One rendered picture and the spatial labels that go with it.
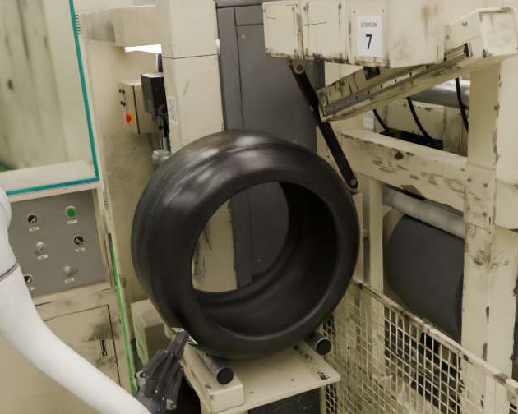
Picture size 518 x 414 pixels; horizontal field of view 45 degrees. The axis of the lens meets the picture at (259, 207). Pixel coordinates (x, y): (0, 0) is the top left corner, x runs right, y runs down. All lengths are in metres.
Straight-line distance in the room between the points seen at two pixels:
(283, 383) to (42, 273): 0.90
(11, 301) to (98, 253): 1.07
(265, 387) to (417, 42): 0.96
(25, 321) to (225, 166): 0.57
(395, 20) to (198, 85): 0.67
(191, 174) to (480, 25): 0.69
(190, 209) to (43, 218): 0.81
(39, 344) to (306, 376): 0.83
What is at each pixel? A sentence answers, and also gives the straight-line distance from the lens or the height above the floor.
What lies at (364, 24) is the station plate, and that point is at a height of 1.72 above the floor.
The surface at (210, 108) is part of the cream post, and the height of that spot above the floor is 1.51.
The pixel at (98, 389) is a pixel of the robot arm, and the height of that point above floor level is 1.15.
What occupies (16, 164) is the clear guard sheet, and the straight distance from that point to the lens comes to 2.08.
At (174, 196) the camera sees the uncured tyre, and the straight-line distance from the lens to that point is 1.45.
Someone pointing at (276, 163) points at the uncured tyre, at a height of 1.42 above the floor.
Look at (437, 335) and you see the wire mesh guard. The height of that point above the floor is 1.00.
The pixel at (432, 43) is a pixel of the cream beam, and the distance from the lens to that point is 1.35.
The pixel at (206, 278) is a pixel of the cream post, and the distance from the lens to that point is 1.91.
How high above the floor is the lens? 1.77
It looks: 18 degrees down
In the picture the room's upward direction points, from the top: 4 degrees counter-clockwise
